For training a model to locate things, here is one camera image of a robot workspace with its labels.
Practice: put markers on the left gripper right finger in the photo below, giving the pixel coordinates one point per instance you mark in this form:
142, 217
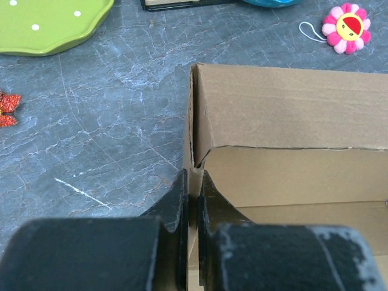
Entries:
236, 253

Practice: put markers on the red glitter leaf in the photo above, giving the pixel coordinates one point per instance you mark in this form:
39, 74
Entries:
9, 103

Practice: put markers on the pink flower toy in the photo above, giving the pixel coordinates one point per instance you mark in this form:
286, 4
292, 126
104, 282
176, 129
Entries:
345, 29

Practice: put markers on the green dotted plate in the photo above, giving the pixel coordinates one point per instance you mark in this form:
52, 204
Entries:
41, 28

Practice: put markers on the large cardboard box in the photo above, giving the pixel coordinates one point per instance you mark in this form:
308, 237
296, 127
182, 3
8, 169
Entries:
291, 146

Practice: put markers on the blue dotted plate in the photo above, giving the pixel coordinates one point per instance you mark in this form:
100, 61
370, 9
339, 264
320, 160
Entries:
273, 3

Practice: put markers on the black wire wooden shelf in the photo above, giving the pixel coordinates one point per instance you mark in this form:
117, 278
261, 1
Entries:
160, 5

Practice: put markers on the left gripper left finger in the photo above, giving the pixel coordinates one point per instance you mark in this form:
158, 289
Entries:
147, 252

